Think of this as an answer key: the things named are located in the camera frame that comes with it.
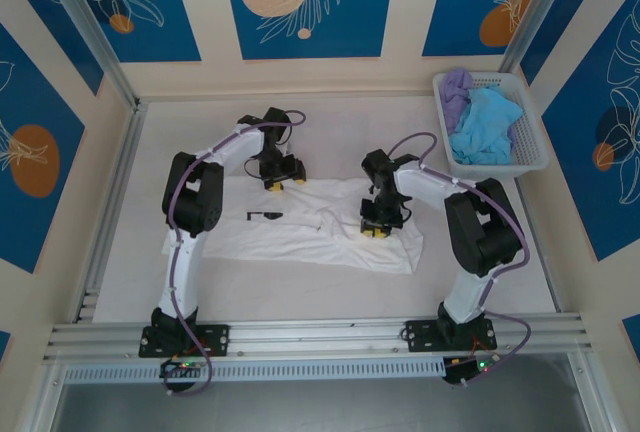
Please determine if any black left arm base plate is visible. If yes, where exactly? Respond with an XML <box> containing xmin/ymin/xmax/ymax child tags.
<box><xmin>138</xmin><ymin>324</ymin><xmax>231</xmax><ymax>358</ymax></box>

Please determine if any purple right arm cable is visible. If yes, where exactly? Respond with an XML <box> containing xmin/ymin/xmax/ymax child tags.
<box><xmin>388</xmin><ymin>131</ymin><xmax>532</xmax><ymax>388</ymax></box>

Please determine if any white plastic mesh basket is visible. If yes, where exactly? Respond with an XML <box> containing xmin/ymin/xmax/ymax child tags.
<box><xmin>432</xmin><ymin>71</ymin><xmax>551</xmax><ymax>179</ymax></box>

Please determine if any white t-shirt with robot print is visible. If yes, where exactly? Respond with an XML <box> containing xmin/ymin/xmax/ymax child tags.
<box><xmin>160</xmin><ymin>176</ymin><xmax>426</xmax><ymax>277</ymax></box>

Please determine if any aluminium side rail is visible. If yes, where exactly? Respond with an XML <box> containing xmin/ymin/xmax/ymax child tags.
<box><xmin>74</xmin><ymin>101</ymin><xmax>149</xmax><ymax>326</ymax></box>

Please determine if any black controller board with LEDs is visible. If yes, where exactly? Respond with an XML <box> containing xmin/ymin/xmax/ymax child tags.
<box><xmin>443</xmin><ymin>354</ymin><xmax>501</xmax><ymax>386</ymax></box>
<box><xmin>159</xmin><ymin>357</ymin><xmax>211</xmax><ymax>379</ymax></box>

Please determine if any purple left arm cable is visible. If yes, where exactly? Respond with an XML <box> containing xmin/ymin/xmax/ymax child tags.
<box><xmin>162</xmin><ymin>109</ymin><xmax>309</xmax><ymax>397</ymax></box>

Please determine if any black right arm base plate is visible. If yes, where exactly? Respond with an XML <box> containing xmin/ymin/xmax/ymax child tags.
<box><xmin>403</xmin><ymin>319</ymin><xmax>499</xmax><ymax>353</ymax></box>

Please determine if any aluminium frame post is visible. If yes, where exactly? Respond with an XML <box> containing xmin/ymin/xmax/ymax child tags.
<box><xmin>499</xmin><ymin>0</ymin><xmax>571</xmax><ymax>76</ymax></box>
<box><xmin>34</xmin><ymin>0</ymin><xmax>141</xmax><ymax>111</ymax></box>

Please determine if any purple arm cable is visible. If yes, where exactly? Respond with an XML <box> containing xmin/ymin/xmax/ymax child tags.
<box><xmin>162</xmin><ymin>109</ymin><xmax>309</xmax><ymax>397</ymax></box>
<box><xmin>388</xmin><ymin>131</ymin><xmax>532</xmax><ymax>388</ymax></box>

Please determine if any grey slotted cable duct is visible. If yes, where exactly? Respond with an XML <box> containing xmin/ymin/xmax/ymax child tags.
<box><xmin>62</xmin><ymin>355</ymin><xmax>449</xmax><ymax>384</ymax></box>

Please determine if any light blue t-shirt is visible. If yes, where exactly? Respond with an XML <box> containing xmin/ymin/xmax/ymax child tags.
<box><xmin>448</xmin><ymin>87</ymin><xmax>524</xmax><ymax>166</ymax></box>

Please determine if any purple t-shirt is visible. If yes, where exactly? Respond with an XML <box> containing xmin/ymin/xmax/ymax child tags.
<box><xmin>438</xmin><ymin>67</ymin><xmax>519</xmax><ymax>148</ymax></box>

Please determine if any long aluminium mounting rail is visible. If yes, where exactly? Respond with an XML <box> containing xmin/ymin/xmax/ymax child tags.
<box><xmin>42</xmin><ymin>314</ymin><xmax>596</xmax><ymax>361</ymax></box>

